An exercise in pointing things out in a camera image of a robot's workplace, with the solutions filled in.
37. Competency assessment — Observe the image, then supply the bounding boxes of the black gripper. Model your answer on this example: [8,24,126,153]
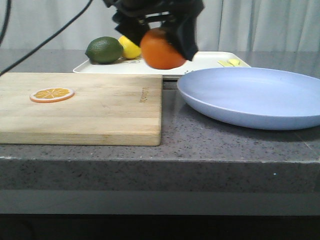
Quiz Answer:
[104,0,204,61]

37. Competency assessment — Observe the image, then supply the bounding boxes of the orange fruit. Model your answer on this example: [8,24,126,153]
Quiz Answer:
[140,28,187,70]

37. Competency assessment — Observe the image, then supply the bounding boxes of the light blue plate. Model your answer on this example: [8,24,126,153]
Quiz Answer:
[177,67,320,131]

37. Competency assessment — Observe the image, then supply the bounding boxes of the cream white tray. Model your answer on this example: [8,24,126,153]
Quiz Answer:
[73,51,250,80]

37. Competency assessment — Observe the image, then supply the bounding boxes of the yellow lemon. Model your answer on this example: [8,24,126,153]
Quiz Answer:
[118,35,141,60]

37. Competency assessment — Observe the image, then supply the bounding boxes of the dark green lime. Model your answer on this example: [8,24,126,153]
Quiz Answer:
[85,36,124,64]

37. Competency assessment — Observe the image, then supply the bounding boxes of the grey curtain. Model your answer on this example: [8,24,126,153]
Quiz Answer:
[1,0,320,52]

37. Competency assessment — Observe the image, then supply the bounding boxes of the pale yellow fruit pieces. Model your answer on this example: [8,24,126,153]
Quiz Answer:
[217,59,241,67]

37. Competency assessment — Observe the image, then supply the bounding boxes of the wooden cutting board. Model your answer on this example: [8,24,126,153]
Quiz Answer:
[0,72,162,146]

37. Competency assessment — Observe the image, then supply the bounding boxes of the orange slice coaster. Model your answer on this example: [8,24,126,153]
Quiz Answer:
[29,87,75,103]

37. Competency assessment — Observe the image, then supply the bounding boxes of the black cable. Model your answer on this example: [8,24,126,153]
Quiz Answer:
[0,0,94,76]

